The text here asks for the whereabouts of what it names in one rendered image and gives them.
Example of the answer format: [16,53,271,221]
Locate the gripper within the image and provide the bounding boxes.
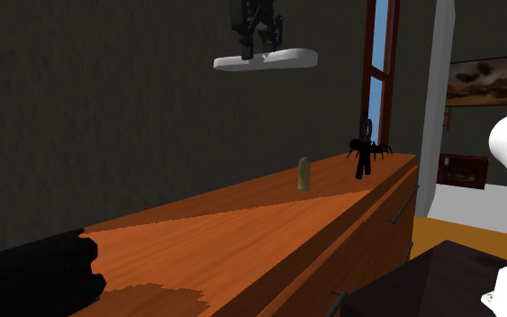
[230,0,285,60]

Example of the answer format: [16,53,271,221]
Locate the white oblong object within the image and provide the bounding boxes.
[213,47,319,72]

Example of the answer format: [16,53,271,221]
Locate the red framed window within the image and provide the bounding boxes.
[359,0,402,146]

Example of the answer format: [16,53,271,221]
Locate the olive green rounded cylinder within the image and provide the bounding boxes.
[297,156,312,192]

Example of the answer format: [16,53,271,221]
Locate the black spider toy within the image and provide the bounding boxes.
[346,137,394,162]

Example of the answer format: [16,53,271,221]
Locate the orange wooden chest of drawers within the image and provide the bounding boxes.
[69,152,420,317]

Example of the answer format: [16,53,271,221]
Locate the dark red cabinet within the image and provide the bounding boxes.
[437,152,490,191]

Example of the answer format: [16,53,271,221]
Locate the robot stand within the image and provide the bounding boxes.
[339,239,507,317]

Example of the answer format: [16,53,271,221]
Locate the black bulky object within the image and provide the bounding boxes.
[0,227,107,317]

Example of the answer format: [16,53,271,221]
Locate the brown landscape wall picture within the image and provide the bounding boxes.
[444,54,507,108]

